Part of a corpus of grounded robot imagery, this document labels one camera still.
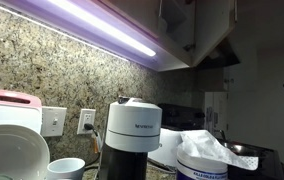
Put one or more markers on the wooden cabinet door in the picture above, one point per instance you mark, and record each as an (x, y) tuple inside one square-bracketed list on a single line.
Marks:
[(215, 19)]

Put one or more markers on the under-cabinet light strip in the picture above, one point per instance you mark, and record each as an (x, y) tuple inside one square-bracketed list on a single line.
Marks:
[(71, 8)]

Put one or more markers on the white coffee machine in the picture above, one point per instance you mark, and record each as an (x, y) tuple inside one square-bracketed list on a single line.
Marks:
[(132, 131)]

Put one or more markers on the white power outlet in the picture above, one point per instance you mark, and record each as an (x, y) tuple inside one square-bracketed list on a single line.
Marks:
[(87, 116)]

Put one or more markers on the white wipes canister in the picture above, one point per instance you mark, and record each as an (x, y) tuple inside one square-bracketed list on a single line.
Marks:
[(200, 156)]

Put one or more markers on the white mug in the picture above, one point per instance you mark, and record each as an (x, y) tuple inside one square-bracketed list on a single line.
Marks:
[(66, 169)]

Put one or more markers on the steel pan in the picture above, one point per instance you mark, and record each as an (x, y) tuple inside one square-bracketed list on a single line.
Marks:
[(236, 148)]

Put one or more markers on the pink white cutting board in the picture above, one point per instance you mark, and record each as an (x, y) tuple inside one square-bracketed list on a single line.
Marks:
[(21, 109)]

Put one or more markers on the white light switch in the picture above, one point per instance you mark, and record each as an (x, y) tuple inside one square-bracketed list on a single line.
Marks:
[(53, 119)]

